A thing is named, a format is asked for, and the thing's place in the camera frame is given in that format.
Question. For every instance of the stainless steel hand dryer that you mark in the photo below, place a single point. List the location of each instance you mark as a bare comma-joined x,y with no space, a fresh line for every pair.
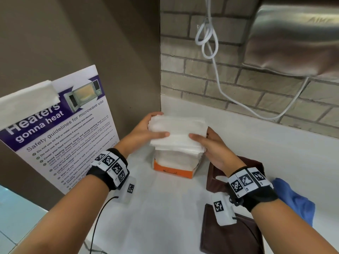
294,39

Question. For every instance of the blue cloth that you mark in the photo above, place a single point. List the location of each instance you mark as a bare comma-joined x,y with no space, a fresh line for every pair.
296,201

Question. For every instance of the purple microwave safety sign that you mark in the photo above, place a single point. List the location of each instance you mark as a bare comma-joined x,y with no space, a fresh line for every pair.
71,134

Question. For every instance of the brown tissue box base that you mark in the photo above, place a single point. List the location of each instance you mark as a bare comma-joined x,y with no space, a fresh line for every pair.
227,238

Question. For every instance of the person's right forearm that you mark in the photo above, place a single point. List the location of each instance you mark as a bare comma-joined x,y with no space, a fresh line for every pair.
288,230

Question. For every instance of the person's left hand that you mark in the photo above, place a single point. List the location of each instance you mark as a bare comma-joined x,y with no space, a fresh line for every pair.
136,138

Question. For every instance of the person's right hand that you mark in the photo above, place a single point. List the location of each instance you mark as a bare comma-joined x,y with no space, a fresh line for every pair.
221,156

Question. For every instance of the stack of white paper napkins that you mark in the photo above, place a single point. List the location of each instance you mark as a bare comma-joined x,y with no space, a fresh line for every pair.
180,129

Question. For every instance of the person's left forearm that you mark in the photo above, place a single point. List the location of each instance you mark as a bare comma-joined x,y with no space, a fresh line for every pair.
61,222

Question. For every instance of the person's left thumb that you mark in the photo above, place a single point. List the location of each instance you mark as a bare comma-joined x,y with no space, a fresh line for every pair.
159,135

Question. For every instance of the orange and white napkin box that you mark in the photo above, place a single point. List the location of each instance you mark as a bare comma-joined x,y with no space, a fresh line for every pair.
174,170

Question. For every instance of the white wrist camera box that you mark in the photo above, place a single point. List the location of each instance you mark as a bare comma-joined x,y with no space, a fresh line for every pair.
222,208
127,191

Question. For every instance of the person's right thumb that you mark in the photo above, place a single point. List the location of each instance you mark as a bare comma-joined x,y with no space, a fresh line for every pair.
198,139

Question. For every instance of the white paper towel sheet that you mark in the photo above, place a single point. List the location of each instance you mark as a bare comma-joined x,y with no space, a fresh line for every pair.
26,103

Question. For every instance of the black wristband with marker tags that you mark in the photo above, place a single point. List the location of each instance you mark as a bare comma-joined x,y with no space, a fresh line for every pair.
249,187
108,166

